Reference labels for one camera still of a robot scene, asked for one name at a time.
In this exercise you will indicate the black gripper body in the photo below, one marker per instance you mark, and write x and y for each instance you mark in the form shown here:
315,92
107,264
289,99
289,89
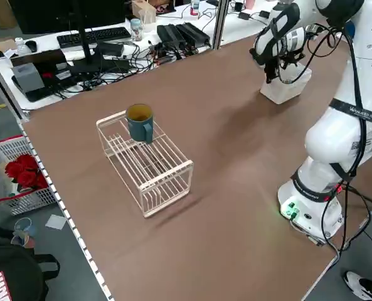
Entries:
290,59

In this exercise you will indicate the white plastic preservation box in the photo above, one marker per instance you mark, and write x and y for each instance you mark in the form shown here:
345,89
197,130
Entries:
279,94

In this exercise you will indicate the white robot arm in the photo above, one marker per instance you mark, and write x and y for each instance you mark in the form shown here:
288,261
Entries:
339,141

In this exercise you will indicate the small cardboard box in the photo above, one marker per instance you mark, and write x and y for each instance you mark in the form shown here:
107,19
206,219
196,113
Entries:
141,9

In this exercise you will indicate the grey plastic box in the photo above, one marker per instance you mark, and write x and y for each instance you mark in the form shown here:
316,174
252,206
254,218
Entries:
27,76

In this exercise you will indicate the black power adapter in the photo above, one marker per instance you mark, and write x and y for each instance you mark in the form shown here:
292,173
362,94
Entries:
244,15
264,14

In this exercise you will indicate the blue pad on white base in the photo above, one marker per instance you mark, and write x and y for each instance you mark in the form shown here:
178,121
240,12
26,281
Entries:
350,31

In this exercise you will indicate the pink cup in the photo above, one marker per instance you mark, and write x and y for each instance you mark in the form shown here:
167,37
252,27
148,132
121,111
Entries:
250,3

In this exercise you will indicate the black power brick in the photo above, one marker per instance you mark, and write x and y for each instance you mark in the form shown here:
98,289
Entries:
193,33
170,34

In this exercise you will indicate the bottle with pink label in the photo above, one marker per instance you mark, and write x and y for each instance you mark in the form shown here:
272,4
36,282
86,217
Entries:
194,7

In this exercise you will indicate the clear jar with print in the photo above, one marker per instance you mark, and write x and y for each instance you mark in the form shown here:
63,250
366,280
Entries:
136,29

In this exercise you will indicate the teal mug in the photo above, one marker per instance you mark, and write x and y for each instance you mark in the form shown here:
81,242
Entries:
138,131

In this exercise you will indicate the black keyboard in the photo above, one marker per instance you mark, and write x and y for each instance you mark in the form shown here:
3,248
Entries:
94,35

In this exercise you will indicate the black computer monitor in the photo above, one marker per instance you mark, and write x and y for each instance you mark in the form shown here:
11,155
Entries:
63,15

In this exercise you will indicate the person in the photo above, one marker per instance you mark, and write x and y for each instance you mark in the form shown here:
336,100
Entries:
355,283

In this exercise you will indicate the black rectangular case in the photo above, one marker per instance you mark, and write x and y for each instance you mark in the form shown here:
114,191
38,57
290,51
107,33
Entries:
38,58

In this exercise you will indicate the black computer mouse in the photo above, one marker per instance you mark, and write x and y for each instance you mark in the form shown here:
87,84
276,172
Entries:
32,46

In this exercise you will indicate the clear plastic bottle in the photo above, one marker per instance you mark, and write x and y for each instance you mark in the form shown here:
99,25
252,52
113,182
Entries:
21,45

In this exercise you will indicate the white paper square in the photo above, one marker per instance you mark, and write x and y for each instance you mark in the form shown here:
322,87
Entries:
55,222

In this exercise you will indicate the red artificial roses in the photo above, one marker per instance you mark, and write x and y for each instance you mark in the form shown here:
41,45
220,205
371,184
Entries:
24,172

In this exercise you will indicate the red and white shopping basket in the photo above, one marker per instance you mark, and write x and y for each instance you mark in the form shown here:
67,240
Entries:
0,156

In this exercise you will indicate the clear drinking glass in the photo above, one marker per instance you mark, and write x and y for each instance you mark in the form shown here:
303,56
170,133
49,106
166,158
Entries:
24,230

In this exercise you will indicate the black backpack with red print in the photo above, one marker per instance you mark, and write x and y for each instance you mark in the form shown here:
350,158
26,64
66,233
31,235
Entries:
10,269

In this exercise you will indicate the aluminium frame post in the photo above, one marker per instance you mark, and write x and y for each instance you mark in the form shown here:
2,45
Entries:
220,22
3,91

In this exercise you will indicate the aluminium table edge rail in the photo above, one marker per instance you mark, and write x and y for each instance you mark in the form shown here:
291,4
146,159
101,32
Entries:
63,213

